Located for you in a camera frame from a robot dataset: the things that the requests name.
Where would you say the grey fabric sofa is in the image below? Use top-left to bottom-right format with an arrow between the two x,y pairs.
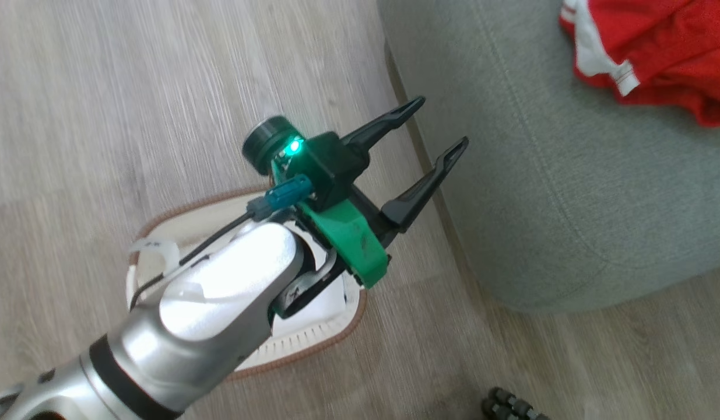
376,0 -> 720,314

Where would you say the red and white garment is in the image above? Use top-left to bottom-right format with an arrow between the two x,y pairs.
559,0 -> 720,128

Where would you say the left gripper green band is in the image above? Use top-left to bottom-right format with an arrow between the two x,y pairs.
294,96 -> 470,291

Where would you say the black cable teal connector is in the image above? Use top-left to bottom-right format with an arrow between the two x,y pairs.
128,174 -> 312,310

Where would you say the white laundry basket brown rim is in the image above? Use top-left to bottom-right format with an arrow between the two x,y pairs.
125,185 -> 368,383

